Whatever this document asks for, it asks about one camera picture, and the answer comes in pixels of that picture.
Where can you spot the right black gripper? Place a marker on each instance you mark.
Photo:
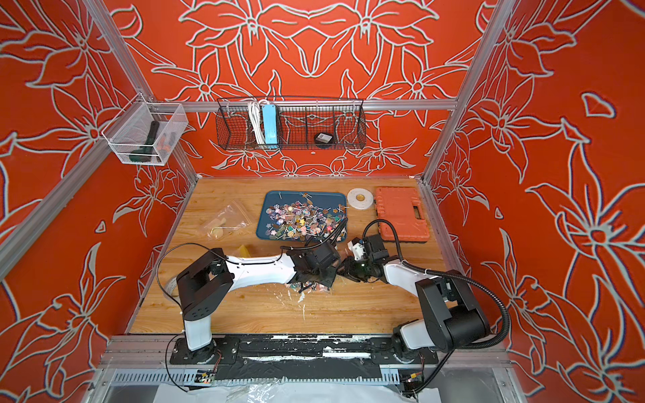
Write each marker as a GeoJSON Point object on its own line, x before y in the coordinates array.
{"type": "Point", "coordinates": [351, 269]}

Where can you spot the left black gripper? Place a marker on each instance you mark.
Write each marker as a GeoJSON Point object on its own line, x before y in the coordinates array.
{"type": "Point", "coordinates": [332, 274]}

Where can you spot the dark teal tray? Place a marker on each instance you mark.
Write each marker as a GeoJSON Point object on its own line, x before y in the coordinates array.
{"type": "Point", "coordinates": [262, 226]}

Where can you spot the candy ziploc bag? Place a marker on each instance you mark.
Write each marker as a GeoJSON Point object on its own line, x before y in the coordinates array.
{"type": "Point", "coordinates": [229, 220]}
{"type": "Point", "coordinates": [308, 286]}
{"type": "Point", "coordinates": [243, 252]}

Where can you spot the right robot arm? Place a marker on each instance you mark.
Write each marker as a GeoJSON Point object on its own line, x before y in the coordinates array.
{"type": "Point", "coordinates": [451, 316]}

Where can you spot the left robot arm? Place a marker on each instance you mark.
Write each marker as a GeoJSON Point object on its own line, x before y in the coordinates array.
{"type": "Point", "coordinates": [204, 284]}

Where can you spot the poured candy pile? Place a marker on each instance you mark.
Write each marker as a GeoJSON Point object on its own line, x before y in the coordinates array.
{"type": "Point", "coordinates": [305, 220]}

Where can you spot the orange tool case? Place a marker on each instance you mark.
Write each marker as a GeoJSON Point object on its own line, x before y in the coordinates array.
{"type": "Point", "coordinates": [402, 207]}

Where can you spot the white tape roll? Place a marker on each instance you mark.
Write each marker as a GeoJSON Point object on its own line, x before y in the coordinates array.
{"type": "Point", "coordinates": [360, 199]}

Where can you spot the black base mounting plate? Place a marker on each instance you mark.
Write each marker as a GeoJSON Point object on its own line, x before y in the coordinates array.
{"type": "Point", "coordinates": [335, 357]}

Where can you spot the clear tape roll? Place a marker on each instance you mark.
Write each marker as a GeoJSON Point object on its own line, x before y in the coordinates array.
{"type": "Point", "coordinates": [171, 288]}

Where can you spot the light blue box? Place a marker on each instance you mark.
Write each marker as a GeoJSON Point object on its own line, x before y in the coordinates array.
{"type": "Point", "coordinates": [270, 121]}

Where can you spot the green black tool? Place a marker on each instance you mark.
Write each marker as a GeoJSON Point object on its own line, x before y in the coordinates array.
{"type": "Point", "coordinates": [144, 153]}

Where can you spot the clear plastic bin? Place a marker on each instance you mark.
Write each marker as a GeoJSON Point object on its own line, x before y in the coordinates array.
{"type": "Point", "coordinates": [128, 129]}

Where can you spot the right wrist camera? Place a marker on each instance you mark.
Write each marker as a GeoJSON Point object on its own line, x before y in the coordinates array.
{"type": "Point", "coordinates": [357, 250]}

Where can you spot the black wire basket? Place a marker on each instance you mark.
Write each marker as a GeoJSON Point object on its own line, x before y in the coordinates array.
{"type": "Point", "coordinates": [240, 123]}

